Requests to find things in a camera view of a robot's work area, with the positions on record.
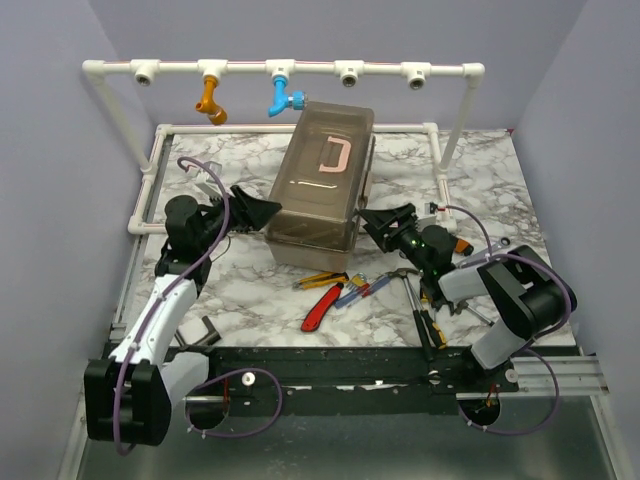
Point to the yellow black screwdriver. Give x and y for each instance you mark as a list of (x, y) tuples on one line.
[(434, 332)]

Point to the black metal base rail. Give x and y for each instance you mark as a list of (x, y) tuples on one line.
[(332, 381)]

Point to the orange handled pliers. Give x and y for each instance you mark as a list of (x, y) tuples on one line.
[(462, 247)]

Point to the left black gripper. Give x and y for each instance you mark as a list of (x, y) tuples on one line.
[(252, 212)]

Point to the white PVC pipe frame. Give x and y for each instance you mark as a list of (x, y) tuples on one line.
[(145, 72)]

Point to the claw hammer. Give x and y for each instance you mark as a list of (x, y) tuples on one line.
[(402, 274)]

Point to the blue handled screwdriver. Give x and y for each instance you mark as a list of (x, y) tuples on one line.
[(364, 291)]

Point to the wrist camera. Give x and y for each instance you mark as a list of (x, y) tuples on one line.
[(205, 182), (436, 212)]

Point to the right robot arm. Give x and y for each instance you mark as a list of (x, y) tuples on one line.
[(531, 298)]

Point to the hex key set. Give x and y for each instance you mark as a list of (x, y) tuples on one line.
[(357, 281)]

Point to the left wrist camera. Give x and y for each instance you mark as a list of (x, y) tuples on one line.
[(205, 182)]

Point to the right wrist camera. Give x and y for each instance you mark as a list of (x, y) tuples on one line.
[(436, 212)]

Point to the brown translucent tool box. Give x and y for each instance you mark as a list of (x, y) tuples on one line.
[(323, 181)]

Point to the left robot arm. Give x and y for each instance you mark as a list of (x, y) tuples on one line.
[(131, 393)]

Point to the blue plastic faucet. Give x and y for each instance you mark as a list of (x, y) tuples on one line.
[(282, 100)]

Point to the black L bracket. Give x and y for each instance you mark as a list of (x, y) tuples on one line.
[(198, 331)]

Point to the silver combination wrench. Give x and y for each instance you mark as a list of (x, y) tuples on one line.
[(501, 244)]

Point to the black long screwdriver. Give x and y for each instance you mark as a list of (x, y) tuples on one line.
[(421, 329)]

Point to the orange plastic faucet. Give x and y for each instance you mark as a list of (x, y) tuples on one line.
[(207, 104)]

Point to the red utility knife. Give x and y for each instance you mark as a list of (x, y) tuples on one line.
[(316, 314)]

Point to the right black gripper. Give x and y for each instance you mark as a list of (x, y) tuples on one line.
[(380, 221)]

